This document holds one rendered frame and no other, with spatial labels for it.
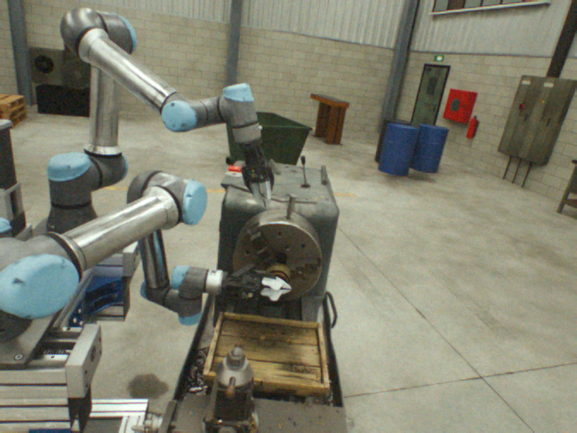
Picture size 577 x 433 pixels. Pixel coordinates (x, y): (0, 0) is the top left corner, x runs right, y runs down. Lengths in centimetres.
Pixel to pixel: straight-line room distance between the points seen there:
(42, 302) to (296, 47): 1110
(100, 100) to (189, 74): 980
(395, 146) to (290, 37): 519
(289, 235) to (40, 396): 81
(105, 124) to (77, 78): 843
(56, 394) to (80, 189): 60
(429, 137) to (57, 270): 788
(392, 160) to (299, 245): 636
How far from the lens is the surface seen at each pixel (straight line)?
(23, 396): 104
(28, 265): 78
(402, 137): 756
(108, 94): 136
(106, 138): 139
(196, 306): 128
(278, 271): 127
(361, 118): 1260
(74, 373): 97
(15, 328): 97
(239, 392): 89
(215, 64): 1117
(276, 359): 129
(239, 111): 110
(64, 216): 135
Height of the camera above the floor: 174
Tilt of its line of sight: 22 degrees down
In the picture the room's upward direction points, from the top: 8 degrees clockwise
